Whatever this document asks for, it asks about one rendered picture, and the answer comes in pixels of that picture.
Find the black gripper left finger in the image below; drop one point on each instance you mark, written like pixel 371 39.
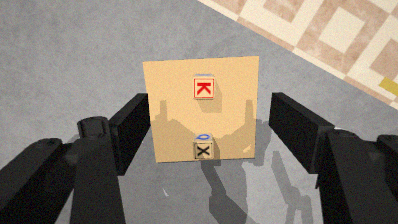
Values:
pixel 88 165

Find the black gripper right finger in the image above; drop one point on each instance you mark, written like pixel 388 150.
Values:
pixel 352 190

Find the cream block with black x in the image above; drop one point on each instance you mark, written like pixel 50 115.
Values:
pixel 203 146

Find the orange mat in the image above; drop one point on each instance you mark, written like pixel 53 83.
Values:
pixel 175 115

